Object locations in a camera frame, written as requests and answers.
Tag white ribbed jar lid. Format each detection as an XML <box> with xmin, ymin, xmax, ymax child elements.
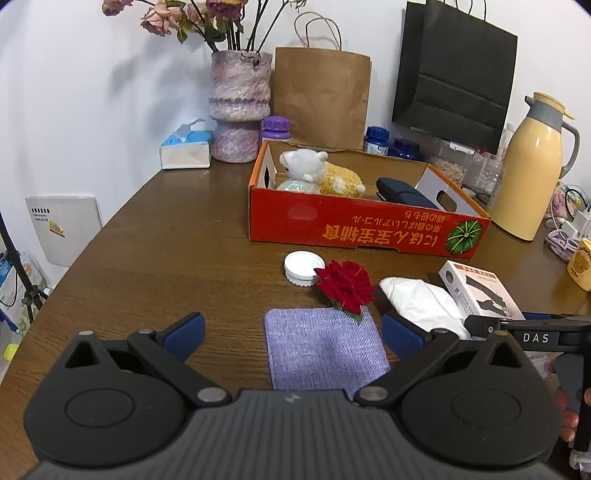
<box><xmin>283</xmin><ymin>250</ymin><xmax>326</xmax><ymax>287</ymax></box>

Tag orange cardboard box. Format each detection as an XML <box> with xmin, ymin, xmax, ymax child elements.
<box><xmin>248</xmin><ymin>140</ymin><xmax>492</xmax><ymax>258</ymax></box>

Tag pink speckled vase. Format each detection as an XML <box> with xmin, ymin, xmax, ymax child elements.
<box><xmin>208</xmin><ymin>50</ymin><xmax>273</xmax><ymax>164</ymax></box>

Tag clear plastic bottle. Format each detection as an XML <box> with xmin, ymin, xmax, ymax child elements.
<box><xmin>471</xmin><ymin>122</ymin><xmax>515</xmax><ymax>195</ymax></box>

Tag white and yellow plush toy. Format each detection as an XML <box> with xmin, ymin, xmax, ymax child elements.
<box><xmin>278</xmin><ymin>148</ymin><xmax>367</xmax><ymax>198</ymax></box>

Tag white product box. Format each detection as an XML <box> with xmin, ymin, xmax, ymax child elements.
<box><xmin>438</xmin><ymin>260</ymin><xmax>527</xmax><ymax>324</ymax></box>

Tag purple coiled cable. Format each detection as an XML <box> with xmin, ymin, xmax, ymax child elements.
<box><xmin>545</xmin><ymin>228</ymin><xmax>573</xmax><ymax>261</ymax></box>

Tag white charger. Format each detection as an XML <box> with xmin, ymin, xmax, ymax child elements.
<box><xmin>561</xmin><ymin>210</ymin><xmax>591</xmax><ymax>241</ymax></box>

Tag red rose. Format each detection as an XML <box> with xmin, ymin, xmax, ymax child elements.
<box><xmin>314</xmin><ymin>260</ymin><xmax>376</xmax><ymax>322</ymax></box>

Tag white board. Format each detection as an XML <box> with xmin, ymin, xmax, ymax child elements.
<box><xmin>25</xmin><ymin>195</ymin><xmax>103</xmax><ymax>268</ymax></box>

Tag blue lid bottle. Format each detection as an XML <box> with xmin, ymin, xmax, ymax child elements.
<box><xmin>388</xmin><ymin>137</ymin><xmax>422</xmax><ymax>161</ymax></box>
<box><xmin>362</xmin><ymin>126</ymin><xmax>391</xmax><ymax>155</ymax></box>

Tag white plastic bag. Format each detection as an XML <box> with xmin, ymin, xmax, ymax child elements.
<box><xmin>379</xmin><ymin>276</ymin><xmax>472</xmax><ymax>340</ymax></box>

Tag dried pink flowers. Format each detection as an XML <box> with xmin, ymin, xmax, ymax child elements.
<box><xmin>102</xmin><ymin>0</ymin><xmax>308</xmax><ymax>54</ymax></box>

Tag colourful snack packet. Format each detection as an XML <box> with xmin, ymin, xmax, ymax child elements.
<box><xmin>551</xmin><ymin>185</ymin><xmax>591</xmax><ymax>217</ymax></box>

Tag navy blue case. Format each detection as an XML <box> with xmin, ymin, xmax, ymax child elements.
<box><xmin>375</xmin><ymin>176</ymin><xmax>439</xmax><ymax>209</ymax></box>

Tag purple knit pouch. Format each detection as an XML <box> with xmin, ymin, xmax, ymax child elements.
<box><xmin>263</xmin><ymin>307</ymin><xmax>392</xmax><ymax>392</ymax></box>

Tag person's right hand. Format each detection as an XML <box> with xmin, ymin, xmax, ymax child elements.
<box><xmin>556</xmin><ymin>392</ymin><xmax>580</xmax><ymax>441</ymax></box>

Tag brown paper bag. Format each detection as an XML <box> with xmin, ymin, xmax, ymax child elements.
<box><xmin>273</xmin><ymin>11</ymin><xmax>372</xmax><ymax>151</ymax></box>

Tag black light stand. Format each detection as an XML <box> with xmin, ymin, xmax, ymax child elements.
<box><xmin>0</xmin><ymin>210</ymin><xmax>49</xmax><ymax>324</ymax></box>

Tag iridescent plastic cup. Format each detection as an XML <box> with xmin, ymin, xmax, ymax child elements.
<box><xmin>276</xmin><ymin>179</ymin><xmax>321</xmax><ymax>195</ymax></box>

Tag blue tissue box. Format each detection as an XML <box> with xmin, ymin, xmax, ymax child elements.
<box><xmin>159</xmin><ymin>117</ymin><xmax>218</xmax><ymax>171</ymax></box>

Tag black paper bag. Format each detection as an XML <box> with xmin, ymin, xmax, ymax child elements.
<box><xmin>392</xmin><ymin>0</ymin><xmax>519</xmax><ymax>155</ymax></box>

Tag clear food container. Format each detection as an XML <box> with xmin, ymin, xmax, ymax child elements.
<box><xmin>427</xmin><ymin>137</ymin><xmax>476</xmax><ymax>188</ymax></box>

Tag yellow bear mug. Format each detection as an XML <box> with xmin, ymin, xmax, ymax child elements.
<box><xmin>566</xmin><ymin>237</ymin><xmax>591</xmax><ymax>292</ymax></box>

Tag purple lid bottle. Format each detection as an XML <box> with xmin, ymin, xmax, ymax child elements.
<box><xmin>261</xmin><ymin>115</ymin><xmax>293</xmax><ymax>141</ymax></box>

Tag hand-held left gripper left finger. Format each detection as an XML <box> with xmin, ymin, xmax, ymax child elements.
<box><xmin>65</xmin><ymin>311</ymin><xmax>232</xmax><ymax>408</ymax></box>

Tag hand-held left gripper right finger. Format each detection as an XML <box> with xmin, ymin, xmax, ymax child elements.
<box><xmin>355</xmin><ymin>312</ymin><xmax>527</xmax><ymax>408</ymax></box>

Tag yellow thermos jug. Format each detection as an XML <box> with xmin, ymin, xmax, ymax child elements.
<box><xmin>489</xmin><ymin>92</ymin><xmax>581</xmax><ymax>241</ymax></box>

